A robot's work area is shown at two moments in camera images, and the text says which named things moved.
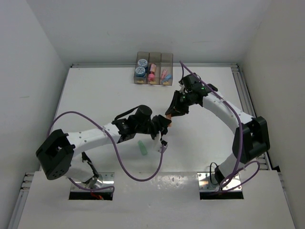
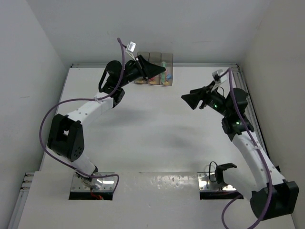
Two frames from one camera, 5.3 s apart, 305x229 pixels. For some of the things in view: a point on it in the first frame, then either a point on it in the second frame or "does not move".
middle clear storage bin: (154, 67) does not move
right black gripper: (175, 109) to (194, 97)
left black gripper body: (151, 126) to (134, 71)
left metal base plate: (107, 180) does not move
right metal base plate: (205, 183) does not move
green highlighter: (142, 148) to (163, 74)
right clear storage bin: (167, 63) does not move
